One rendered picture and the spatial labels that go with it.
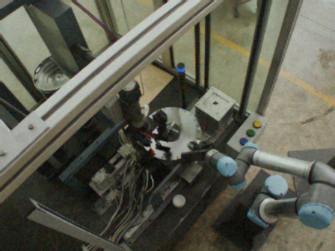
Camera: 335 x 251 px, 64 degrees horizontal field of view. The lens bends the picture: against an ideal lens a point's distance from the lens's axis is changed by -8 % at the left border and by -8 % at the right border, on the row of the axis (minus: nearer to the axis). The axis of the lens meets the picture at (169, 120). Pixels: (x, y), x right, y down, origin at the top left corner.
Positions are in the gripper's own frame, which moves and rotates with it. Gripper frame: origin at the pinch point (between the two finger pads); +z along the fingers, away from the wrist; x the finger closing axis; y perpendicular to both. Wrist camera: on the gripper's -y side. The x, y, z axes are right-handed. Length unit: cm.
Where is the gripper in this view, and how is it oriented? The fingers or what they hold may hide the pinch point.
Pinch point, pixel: (188, 145)
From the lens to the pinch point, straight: 149.0
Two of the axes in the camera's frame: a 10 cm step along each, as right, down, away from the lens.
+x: -1.5, -9.4, -3.0
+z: -3.9, -2.2, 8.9
